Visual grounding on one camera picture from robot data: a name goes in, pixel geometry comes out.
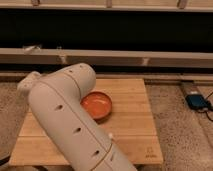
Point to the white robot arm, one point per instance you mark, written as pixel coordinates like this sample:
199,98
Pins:
55,102

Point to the orange bowl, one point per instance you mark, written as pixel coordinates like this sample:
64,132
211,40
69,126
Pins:
97,104

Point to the blue box device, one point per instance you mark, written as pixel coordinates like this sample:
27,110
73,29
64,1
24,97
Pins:
196,101

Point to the long wooden rail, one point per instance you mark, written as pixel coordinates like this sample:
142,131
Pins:
106,57

